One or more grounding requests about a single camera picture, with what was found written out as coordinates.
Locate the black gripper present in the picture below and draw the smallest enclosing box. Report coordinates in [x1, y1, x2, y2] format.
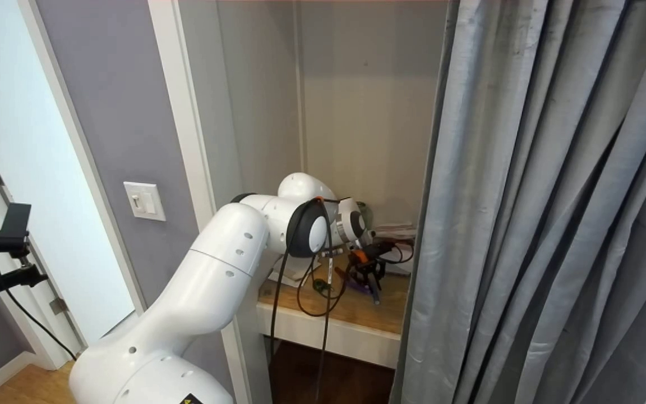
[348, 250, 385, 287]

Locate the wooden shelf board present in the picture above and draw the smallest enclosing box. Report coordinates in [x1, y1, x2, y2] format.
[253, 257, 413, 371]

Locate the grey curtain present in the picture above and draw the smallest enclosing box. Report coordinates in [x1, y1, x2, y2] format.
[395, 0, 646, 404]

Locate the white door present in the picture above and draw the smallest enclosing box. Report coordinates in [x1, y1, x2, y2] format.
[0, 0, 139, 350]

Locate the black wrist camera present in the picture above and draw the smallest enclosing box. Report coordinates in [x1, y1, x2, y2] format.
[363, 236, 399, 261]

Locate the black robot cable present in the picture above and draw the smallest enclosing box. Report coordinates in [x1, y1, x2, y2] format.
[268, 252, 357, 404]

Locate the white wall switch plate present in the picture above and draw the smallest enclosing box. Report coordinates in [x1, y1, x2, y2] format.
[122, 181, 169, 225]

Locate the white closet frame trim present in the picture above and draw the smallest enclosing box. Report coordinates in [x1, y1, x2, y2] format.
[145, 0, 255, 404]

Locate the black camera cable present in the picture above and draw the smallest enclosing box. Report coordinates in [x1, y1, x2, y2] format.
[0, 234, 80, 363]

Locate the black camera on stand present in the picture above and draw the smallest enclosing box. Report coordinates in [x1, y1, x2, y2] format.
[0, 200, 34, 259]

